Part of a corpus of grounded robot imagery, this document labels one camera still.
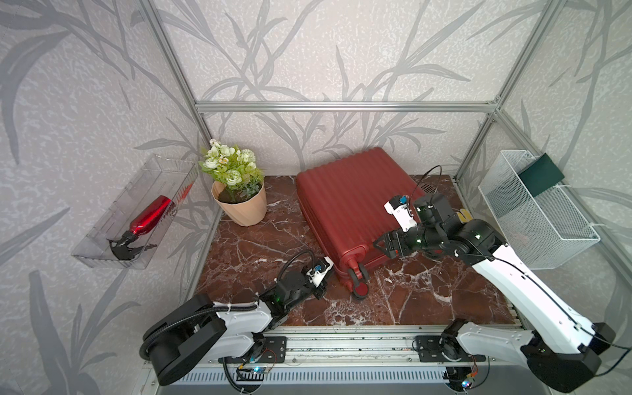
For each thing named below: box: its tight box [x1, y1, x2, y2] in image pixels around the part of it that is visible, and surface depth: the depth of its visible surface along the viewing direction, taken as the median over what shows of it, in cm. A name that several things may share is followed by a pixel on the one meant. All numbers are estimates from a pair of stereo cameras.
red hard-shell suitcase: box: [295, 146, 425, 300], surface depth 80 cm
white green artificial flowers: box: [198, 138, 265, 200], surface depth 87 cm
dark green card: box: [517, 152, 566, 198], surface depth 73 cm
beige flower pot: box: [210, 181, 267, 228], surface depth 94 cm
